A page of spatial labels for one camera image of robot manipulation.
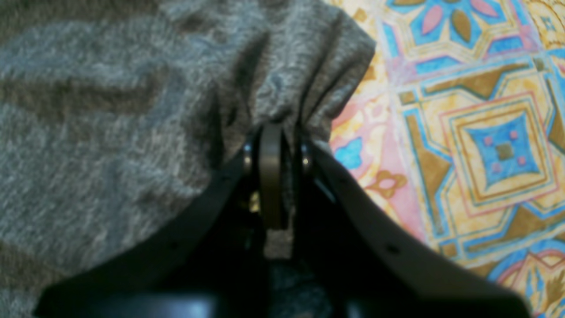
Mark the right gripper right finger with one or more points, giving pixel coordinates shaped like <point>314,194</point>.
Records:
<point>368,265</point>

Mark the patterned tablecloth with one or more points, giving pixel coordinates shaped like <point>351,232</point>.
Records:
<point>457,132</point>

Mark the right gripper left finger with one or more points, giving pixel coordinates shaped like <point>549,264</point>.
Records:
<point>208,262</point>

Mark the grey t-shirt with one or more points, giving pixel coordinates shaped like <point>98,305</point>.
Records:
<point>115,113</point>

